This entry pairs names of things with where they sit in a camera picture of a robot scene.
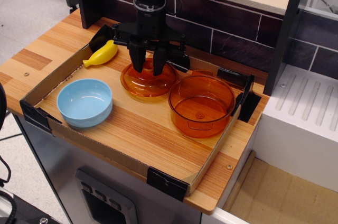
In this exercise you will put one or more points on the yellow toy banana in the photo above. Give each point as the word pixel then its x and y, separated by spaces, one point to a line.
pixel 102 55

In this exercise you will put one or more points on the cardboard fence with black tape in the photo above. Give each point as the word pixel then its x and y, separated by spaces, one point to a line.
pixel 139 137

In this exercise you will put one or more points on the dark upright post right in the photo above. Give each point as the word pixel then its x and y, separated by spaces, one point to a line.
pixel 277 64

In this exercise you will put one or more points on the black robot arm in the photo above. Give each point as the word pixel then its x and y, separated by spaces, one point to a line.
pixel 156 3

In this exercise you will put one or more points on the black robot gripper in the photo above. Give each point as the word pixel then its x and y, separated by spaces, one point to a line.
pixel 149 32

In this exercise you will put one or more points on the grey oven control panel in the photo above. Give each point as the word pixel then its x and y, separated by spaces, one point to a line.
pixel 105 204

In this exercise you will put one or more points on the light blue bowl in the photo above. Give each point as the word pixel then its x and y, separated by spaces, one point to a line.
pixel 85 103

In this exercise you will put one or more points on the white toy sink drainer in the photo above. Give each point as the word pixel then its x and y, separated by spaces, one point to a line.
pixel 297 132

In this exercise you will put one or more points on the orange transparent pot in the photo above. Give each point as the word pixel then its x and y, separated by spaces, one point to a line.
pixel 201 104

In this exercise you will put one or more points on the orange transparent pot lid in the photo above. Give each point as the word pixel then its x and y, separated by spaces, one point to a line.
pixel 146 87

